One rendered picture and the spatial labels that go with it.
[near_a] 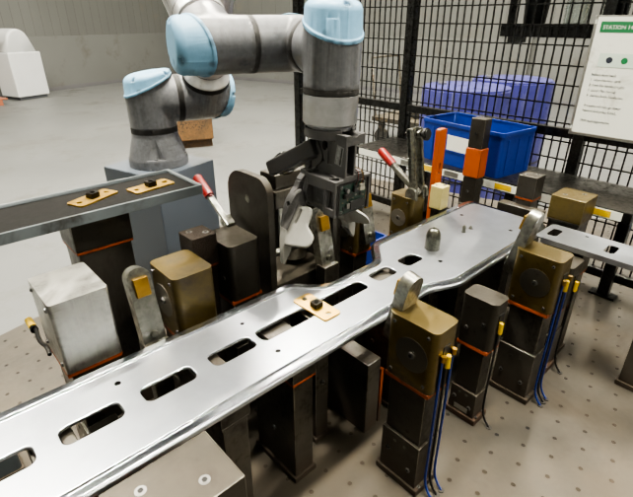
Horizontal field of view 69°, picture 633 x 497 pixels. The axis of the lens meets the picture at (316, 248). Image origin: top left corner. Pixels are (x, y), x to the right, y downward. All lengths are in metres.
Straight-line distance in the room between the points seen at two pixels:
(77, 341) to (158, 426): 0.18
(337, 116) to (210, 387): 0.40
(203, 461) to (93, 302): 0.29
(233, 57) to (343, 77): 0.15
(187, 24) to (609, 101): 1.17
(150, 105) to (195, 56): 0.60
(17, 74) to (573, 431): 10.80
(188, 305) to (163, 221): 0.48
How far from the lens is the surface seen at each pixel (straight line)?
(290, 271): 0.98
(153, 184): 0.93
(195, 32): 0.65
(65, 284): 0.75
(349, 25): 0.62
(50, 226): 0.83
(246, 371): 0.68
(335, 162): 0.64
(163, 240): 1.26
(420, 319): 0.71
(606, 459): 1.11
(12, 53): 11.10
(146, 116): 1.25
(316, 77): 0.62
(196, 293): 0.79
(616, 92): 1.53
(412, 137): 1.14
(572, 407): 1.18
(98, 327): 0.74
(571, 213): 1.28
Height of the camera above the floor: 1.45
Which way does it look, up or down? 26 degrees down
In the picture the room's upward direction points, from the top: straight up
